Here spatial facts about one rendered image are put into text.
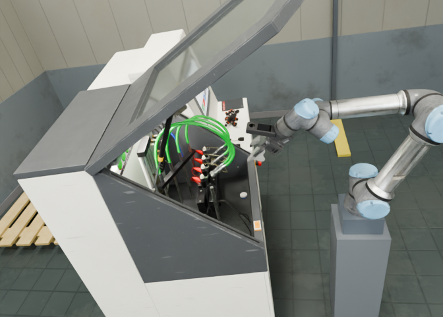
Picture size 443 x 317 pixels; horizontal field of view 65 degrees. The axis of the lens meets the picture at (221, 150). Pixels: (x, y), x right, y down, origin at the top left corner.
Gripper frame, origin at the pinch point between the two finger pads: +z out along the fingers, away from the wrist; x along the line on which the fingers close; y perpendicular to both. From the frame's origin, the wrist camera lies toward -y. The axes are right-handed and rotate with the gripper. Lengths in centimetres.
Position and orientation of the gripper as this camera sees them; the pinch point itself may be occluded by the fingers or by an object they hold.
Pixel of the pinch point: (248, 151)
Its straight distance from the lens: 144.8
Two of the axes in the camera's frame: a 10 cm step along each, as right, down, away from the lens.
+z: -5.1, 4.9, 7.1
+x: 1.7, -7.5, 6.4
